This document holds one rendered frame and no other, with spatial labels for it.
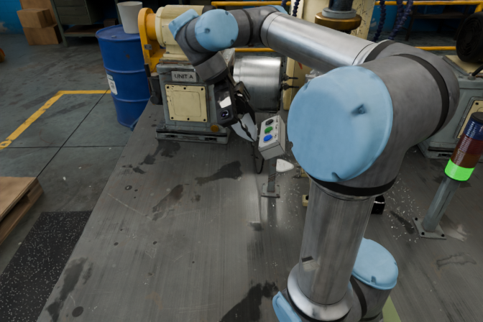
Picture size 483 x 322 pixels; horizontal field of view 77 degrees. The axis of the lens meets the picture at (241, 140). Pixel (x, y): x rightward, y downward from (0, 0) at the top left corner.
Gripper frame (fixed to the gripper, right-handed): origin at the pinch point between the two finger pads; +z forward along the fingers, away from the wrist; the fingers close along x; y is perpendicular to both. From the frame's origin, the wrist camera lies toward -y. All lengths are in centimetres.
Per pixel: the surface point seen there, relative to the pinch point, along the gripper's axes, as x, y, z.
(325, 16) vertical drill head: -30, 59, -6
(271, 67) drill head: -3, 52, 0
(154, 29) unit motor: 32, 54, -35
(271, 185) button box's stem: 9.3, 14.8, 28.9
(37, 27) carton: 399, 429, -131
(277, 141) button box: -3.3, 7.8, 8.1
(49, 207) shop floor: 185, 66, 26
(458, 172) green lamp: -45, 2, 34
